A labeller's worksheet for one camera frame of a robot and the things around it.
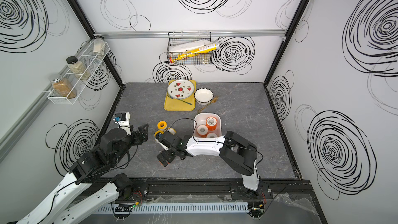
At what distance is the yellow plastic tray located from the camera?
1076mm

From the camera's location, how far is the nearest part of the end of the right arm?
2.02 ft

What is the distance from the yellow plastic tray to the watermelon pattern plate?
0.01 meters
